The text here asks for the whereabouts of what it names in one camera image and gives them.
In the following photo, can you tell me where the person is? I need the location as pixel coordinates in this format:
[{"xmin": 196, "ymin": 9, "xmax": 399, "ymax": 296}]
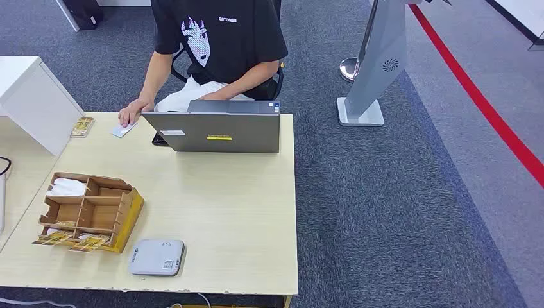
[{"xmin": 118, "ymin": 0, "xmax": 289, "ymax": 128}]

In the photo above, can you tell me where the black bag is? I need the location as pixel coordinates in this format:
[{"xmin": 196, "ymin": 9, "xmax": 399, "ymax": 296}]
[{"xmin": 62, "ymin": 0, "xmax": 104, "ymax": 31}]

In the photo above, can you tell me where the person's right hand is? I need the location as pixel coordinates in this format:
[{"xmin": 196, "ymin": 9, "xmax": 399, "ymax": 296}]
[{"xmin": 118, "ymin": 98, "xmax": 156, "ymax": 128}]

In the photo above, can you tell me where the grey kiosk stand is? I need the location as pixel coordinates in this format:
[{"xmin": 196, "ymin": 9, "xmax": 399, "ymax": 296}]
[{"xmin": 336, "ymin": 0, "xmax": 421, "ymax": 128}]

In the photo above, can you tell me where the chrome stanchion post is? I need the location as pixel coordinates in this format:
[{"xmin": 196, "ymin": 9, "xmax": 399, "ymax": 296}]
[{"xmin": 339, "ymin": 0, "xmax": 379, "ymax": 83}]

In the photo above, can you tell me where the grey card reader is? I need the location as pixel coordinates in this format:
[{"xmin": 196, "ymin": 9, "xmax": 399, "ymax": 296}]
[{"xmin": 128, "ymin": 239, "xmax": 186, "ymax": 277}]

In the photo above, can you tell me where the grey laptop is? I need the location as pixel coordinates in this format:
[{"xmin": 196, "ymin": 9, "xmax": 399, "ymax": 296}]
[{"xmin": 141, "ymin": 99, "xmax": 282, "ymax": 154}]

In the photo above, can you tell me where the red floor tape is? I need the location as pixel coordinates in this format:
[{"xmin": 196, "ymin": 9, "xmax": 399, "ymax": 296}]
[{"xmin": 407, "ymin": 3, "xmax": 544, "ymax": 189}]

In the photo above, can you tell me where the white cabinet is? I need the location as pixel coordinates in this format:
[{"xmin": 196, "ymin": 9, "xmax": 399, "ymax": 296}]
[{"xmin": 0, "ymin": 56, "xmax": 85, "ymax": 157}]

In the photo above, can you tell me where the pale blue ID card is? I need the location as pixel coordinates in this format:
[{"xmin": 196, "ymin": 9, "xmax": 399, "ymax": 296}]
[{"xmin": 110, "ymin": 122, "xmax": 138, "ymax": 139}]

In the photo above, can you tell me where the white floor cable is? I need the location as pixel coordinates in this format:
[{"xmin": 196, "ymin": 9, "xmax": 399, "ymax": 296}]
[{"xmin": 0, "ymin": 296, "xmax": 78, "ymax": 308}]

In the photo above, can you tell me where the white cable under desk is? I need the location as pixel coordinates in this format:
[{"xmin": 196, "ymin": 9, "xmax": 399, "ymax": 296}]
[{"xmin": 167, "ymin": 292, "xmax": 212, "ymax": 308}]

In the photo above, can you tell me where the wooden card organizer box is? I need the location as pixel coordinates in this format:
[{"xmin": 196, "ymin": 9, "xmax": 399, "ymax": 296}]
[{"xmin": 32, "ymin": 171, "xmax": 145, "ymax": 254}]

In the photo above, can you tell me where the stack of gold key cards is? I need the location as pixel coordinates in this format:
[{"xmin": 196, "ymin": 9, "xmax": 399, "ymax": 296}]
[{"xmin": 70, "ymin": 117, "xmax": 96, "ymax": 138}]

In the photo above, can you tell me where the white panel leg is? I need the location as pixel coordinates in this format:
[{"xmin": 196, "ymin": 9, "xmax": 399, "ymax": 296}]
[{"xmin": 55, "ymin": 0, "xmax": 81, "ymax": 33}]

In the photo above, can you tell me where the white platform with black edge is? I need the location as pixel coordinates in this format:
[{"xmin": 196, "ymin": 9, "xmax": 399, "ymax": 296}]
[{"xmin": 486, "ymin": 0, "xmax": 544, "ymax": 46}]

